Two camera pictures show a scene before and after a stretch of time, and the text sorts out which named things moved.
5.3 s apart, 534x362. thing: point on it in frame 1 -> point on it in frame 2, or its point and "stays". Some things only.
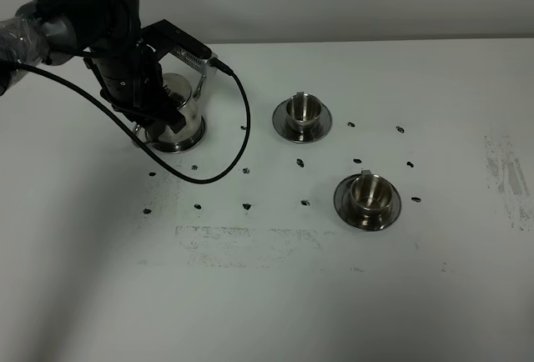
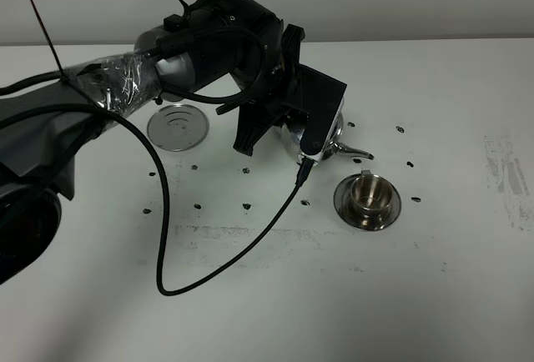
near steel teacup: [370, 195] stays
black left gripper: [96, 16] -> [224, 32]
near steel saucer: [343, 203] stays
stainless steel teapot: [178, 92] -> [292, 137]
